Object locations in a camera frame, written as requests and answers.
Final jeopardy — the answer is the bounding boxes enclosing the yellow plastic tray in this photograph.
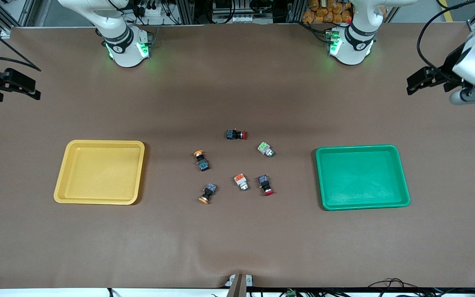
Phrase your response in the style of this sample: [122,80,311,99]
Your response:
[53,139,146,205]

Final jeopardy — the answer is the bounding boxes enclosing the bundle of black cables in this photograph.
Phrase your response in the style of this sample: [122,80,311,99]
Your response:
[361,278,475,297]

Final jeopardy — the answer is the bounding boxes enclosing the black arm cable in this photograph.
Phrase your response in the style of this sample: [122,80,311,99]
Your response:
[0,16,42,73]
[417,0,475,71]

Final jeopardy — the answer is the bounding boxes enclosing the green plastic tray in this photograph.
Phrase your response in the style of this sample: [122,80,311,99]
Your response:
[315,144,411,211]

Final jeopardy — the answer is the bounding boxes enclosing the white power strip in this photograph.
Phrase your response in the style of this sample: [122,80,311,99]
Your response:
[136,3,165,18]

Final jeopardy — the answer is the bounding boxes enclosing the yellow-capped push button switch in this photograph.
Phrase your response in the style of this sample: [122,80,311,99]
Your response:
[193,150,210,172]
[198,183,218,205]

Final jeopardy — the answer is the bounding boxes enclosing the green square push button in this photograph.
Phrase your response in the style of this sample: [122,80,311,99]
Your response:
[258,141,275,158]

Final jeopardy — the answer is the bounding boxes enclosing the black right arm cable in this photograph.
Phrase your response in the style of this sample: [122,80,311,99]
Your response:
[0,16,42,73]

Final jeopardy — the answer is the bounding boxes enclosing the white terminal strip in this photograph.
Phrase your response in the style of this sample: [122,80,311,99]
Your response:
[228,14,263,24]

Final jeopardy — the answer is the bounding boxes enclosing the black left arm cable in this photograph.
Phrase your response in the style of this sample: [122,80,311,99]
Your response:
[417,0,475,71]

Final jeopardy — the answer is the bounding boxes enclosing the orange square push button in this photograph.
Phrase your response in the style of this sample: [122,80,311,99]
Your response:
[234,173,250,191]

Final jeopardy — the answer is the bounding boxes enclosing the metal table clamp bracket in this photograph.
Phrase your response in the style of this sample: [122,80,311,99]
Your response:
[224,273,254,297]

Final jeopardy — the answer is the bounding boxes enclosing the brown table mat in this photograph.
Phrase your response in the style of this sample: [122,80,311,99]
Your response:
[0,23,475,289]

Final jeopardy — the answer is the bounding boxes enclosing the pile of orange objects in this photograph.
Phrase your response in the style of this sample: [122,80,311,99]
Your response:
[302,0,353,24]

